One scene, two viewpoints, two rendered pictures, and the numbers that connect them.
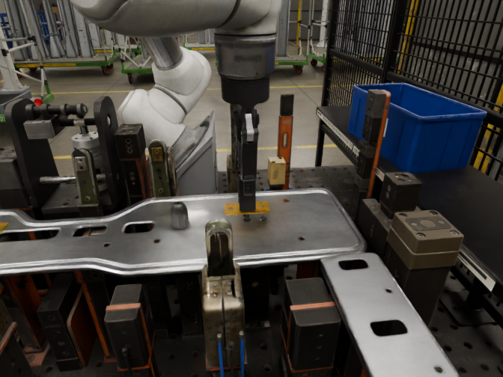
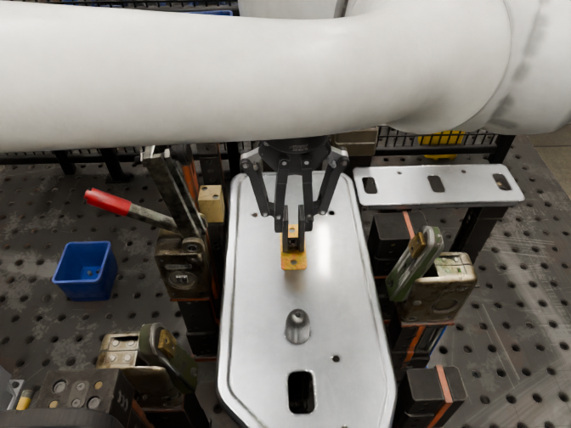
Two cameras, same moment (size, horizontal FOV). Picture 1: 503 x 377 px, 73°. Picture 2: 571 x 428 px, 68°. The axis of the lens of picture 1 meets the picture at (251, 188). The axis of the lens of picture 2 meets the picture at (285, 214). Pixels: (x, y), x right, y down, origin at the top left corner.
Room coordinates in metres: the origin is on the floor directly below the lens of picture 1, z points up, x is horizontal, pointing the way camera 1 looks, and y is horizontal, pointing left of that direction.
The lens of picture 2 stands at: (0.51, 0.40, 1.52)
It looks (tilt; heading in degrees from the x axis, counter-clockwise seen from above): 47 degrees down; 275
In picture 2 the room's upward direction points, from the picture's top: straight up
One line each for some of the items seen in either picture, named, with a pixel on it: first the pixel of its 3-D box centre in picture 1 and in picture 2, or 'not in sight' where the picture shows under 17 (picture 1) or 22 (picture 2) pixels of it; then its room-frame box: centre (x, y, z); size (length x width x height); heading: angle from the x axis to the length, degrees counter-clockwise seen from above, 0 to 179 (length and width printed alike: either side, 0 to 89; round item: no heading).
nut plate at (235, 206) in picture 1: (246, 206); (292, 244); (0.54, 0.01, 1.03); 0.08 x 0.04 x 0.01; 97
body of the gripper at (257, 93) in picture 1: (245, 104); (294, 139); (0.54, 0.01, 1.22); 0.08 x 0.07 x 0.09; 7
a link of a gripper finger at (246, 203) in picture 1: (247, 193); (301, 228); (0.52, 0.01, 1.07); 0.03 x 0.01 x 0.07; 97
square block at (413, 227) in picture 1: (403, 303); (345, 187); (0.44, -0.28, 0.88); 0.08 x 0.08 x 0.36; 7
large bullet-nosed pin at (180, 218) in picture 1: (180, 216); (297, 326); (0.52, 0.13, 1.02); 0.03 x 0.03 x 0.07
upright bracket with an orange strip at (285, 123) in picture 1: (281, 197); (202, 230); (0.70, -0.07, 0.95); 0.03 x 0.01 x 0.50; 97
